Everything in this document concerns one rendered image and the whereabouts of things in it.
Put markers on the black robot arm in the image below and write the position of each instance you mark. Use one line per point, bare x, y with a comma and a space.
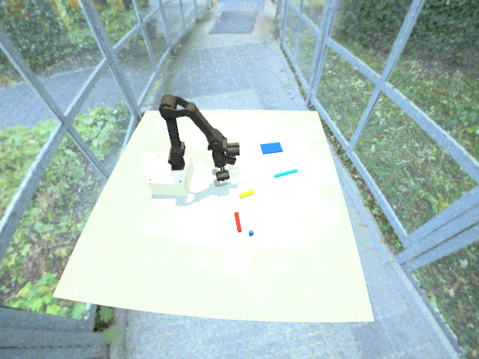
217, 142

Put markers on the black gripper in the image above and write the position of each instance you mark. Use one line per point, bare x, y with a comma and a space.
223, 174

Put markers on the red flat bar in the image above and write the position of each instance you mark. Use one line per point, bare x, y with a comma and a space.
238, 221

